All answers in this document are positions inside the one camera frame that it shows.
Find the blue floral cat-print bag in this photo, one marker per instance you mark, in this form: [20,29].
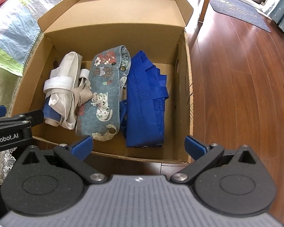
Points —
[99,117]

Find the blue non-woven shopping bag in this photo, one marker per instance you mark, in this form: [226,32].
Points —
[142,112]

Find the white folded cloth bag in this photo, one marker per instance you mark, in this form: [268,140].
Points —
[67,89]

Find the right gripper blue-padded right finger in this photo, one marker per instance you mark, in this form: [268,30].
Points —
[204,156]

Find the light green covered sofa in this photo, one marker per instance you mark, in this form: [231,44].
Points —
[9,84]

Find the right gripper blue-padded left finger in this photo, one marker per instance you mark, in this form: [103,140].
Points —
[73,158]

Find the dark blue floor mat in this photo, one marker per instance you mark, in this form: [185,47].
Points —
[240,10]

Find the patchwork pastel blanket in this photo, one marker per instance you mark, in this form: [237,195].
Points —
[19,31]

